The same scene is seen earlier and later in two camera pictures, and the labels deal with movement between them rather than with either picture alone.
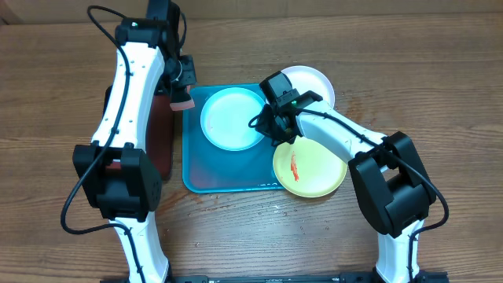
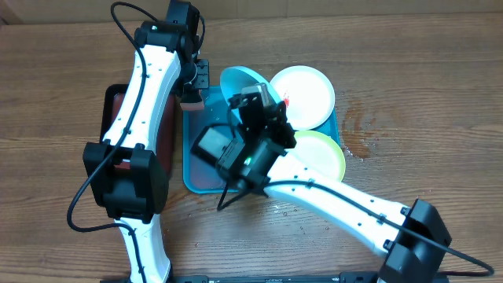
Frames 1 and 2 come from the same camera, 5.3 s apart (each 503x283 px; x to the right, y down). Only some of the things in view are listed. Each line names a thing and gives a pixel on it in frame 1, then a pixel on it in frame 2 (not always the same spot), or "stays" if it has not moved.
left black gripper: (190, 78) to (203, 79)
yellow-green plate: (307, 170) stays
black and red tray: (159, 131) stays
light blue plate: (225, 119) to (232, 80)
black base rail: (431, 277) stays
